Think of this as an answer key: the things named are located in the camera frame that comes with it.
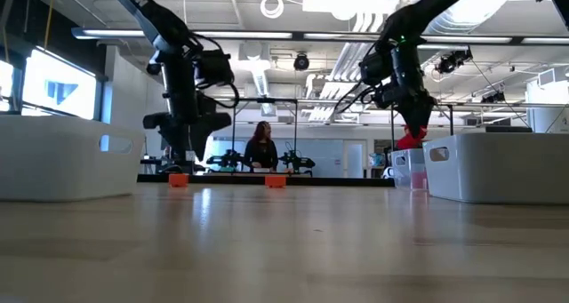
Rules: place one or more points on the black background station frame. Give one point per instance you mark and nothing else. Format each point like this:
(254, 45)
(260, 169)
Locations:
(266, 100)

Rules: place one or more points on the orange toy building block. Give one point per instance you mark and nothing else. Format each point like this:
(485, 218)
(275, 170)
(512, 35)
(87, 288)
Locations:
(275, 181)
(178, 181)

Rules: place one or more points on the flat black object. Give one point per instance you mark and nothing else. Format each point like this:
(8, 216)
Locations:
(509, 129)

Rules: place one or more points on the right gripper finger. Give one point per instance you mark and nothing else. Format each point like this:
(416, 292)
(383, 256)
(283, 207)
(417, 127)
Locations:
(415, 123)

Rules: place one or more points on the person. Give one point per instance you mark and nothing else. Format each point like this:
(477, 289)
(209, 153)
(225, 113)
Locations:
(261, 154)

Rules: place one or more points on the black background robot arm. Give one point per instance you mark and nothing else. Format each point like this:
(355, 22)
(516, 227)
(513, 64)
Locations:
(226, 159)
(298, 161)

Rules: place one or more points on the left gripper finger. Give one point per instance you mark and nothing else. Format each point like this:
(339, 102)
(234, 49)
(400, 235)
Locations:
(191, 141)

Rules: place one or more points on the black ceiling camera rig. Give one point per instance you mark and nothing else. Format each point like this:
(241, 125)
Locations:
(453, 62)

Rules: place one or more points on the bright wall display screen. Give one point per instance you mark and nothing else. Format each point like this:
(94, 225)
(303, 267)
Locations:
(58, 90)

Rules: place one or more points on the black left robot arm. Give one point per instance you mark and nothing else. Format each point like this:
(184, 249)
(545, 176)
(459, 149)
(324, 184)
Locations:
(178, 85)

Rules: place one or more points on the narrow bright wall screen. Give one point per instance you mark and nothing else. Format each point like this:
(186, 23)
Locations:
(5, 85)

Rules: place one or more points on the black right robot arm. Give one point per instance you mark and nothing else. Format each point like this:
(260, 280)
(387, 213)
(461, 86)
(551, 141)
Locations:
(409, 67)

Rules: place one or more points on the black ceiling spotlight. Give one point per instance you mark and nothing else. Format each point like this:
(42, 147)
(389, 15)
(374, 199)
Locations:
(301, 62)

